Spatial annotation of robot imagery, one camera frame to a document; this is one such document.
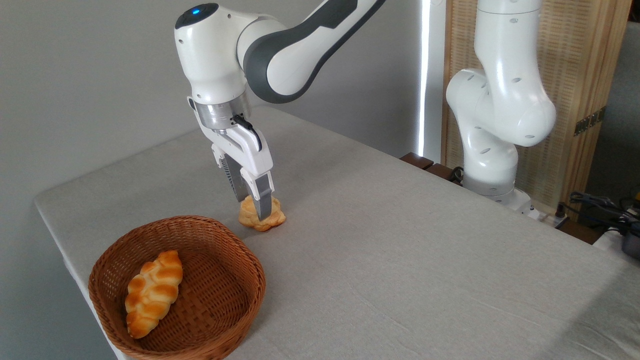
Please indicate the grey tablecloth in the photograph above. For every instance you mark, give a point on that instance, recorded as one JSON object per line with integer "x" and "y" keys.
{"x": 400, "y": 260}

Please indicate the dark metal screen hinge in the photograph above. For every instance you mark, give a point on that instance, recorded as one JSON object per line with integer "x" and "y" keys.
{"x": 590, "y": 121}

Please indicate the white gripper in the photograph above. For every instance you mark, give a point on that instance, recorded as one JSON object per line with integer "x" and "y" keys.
{"x": 245, "y": 152}

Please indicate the dark brown wooden block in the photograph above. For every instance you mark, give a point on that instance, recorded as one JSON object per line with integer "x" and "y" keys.
{"x": 416, "y": 160}
{"x": 442, "y": 172}

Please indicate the braided bread loaf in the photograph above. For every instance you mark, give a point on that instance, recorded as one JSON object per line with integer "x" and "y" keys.
{"x": 152, "y": 295}

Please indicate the white power strip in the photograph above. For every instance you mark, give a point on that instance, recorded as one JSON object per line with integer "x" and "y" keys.
{"x": 545, "y": 216}

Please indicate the brown wicker basket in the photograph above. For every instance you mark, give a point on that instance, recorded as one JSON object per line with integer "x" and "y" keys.
{"x": 220, "y": 280}

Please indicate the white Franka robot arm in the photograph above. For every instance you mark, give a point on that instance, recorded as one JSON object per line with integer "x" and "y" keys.
{"x": 300, "y": 55}

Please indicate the round bread bun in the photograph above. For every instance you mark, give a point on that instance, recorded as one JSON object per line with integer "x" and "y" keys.
{"x": 250, "y": 217}

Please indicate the grey device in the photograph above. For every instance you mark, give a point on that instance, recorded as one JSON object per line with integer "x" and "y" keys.
{"x": 631, "y": 245}

